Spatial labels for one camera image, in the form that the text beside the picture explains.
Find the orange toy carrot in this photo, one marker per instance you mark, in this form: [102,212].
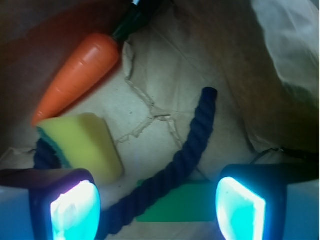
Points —
[96,55]

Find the brown paper bag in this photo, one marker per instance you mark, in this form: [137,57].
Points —
[261,56]

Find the yellow green sponge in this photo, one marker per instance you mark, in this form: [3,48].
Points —
[83,141]

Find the green plastic block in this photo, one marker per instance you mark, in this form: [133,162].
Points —
[194,201]

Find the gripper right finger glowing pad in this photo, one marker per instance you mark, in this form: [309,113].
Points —
[269,202]

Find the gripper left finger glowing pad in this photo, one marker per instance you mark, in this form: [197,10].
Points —
[54,204]

